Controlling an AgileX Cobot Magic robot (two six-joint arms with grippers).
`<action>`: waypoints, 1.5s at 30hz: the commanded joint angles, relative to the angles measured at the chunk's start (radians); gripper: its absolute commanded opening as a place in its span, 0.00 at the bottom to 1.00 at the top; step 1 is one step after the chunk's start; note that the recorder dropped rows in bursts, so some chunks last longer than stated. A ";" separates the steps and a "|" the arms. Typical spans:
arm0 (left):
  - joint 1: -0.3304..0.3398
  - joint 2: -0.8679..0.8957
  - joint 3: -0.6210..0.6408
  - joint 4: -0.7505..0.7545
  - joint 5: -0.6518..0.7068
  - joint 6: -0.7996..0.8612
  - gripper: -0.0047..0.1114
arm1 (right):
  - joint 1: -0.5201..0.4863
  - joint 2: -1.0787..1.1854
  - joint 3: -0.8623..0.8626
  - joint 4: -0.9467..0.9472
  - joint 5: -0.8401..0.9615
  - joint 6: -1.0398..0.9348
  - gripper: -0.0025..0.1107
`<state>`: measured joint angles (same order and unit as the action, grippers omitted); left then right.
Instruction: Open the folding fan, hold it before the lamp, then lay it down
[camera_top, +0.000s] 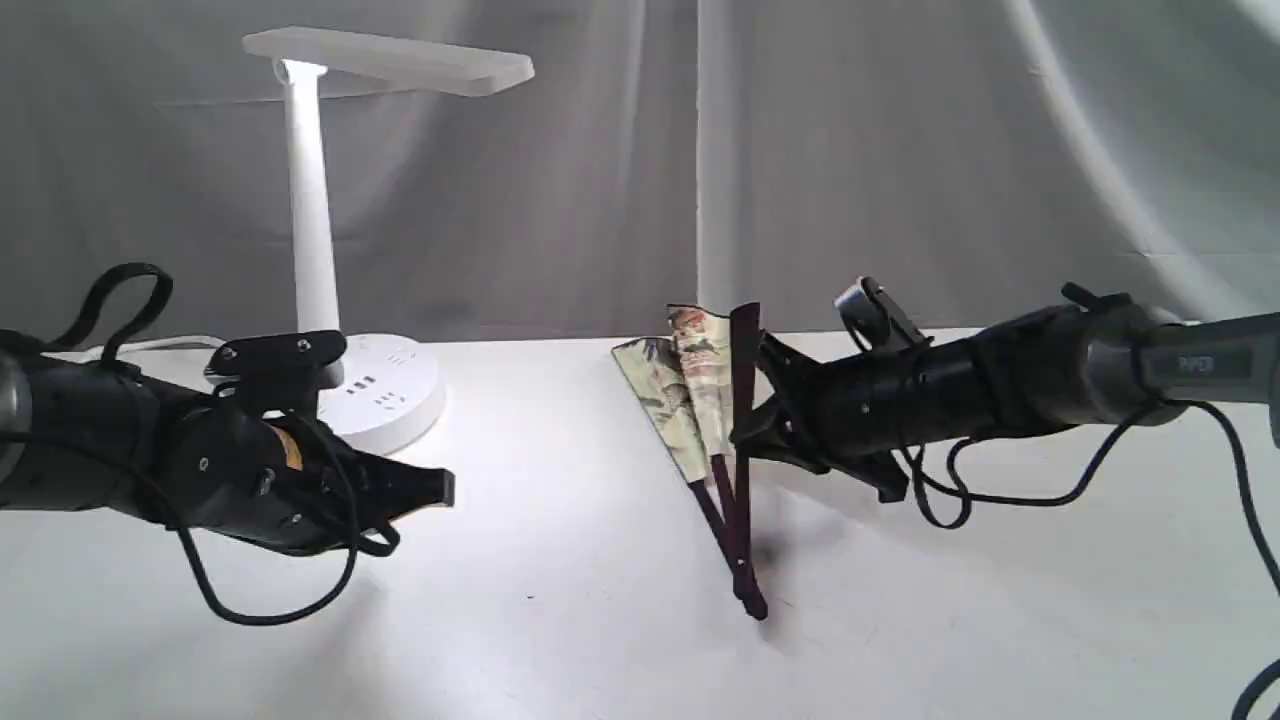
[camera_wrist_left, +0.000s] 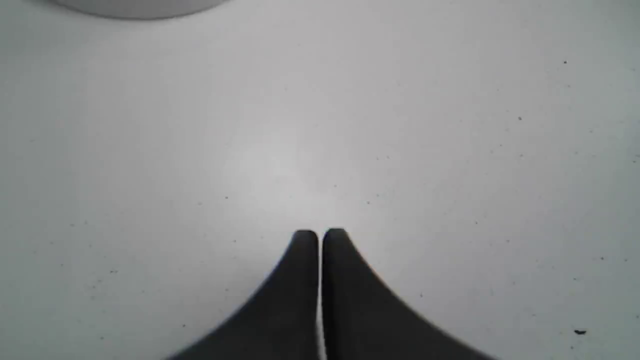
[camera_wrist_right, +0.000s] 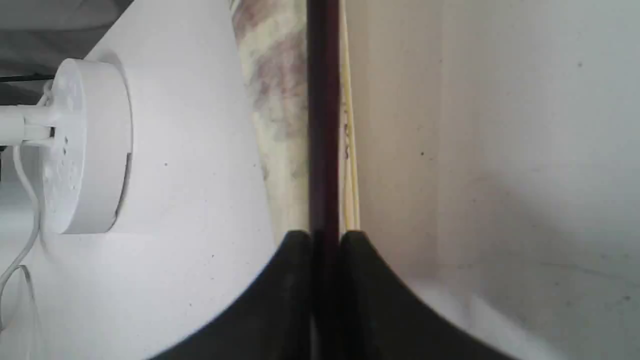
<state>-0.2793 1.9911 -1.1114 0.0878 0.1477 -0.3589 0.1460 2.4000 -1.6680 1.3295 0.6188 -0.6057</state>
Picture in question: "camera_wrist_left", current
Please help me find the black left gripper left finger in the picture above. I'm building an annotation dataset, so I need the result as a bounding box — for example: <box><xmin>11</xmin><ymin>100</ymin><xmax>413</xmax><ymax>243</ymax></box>
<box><xmin>173</xmin><ymin>230</ymin><xmax>319</xmax><ymax>360</ymax></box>

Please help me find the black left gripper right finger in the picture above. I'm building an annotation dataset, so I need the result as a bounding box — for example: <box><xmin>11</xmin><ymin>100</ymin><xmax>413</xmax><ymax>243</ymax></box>
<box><xmin>321</xmin><ymin>228</ymin><xmax>489</xmax><ymax>360</ymax></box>

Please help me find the white desk lamp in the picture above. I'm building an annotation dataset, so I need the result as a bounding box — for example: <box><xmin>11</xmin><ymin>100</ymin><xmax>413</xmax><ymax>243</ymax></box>
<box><xmin>44</xmin><ymin>0</ymin><xmax>226</xmax><ymax>21</ymax></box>

